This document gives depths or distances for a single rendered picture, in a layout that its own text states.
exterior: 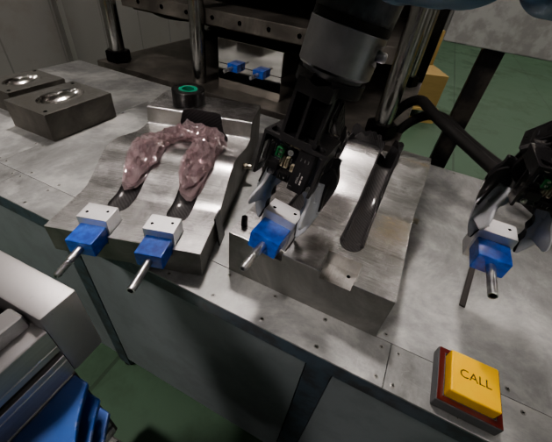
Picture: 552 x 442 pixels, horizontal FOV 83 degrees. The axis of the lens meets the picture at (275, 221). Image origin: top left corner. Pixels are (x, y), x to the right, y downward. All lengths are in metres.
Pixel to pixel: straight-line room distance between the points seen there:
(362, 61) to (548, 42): 0.92
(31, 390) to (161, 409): 0.98
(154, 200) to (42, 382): 0.36
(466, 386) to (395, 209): 0.30
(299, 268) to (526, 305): 0.42
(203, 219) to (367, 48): 0.38
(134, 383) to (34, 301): 1.06
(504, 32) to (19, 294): 1.19
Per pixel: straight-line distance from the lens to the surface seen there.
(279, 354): 0.65
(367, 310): 0.48
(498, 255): 0.52
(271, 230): 0.43
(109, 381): 1.40
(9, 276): 0.36
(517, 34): 1.19
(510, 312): 0.69
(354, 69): 0.32
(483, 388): 0.52
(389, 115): 1.11
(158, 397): 1.33
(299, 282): 0.49
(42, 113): 0.98
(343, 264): 0.50
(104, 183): 0.68
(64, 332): 0.34
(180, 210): 0.60
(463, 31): 1.18
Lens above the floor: 1.23
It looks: 41 degrees down
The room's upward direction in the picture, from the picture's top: 8 degrees clockwise
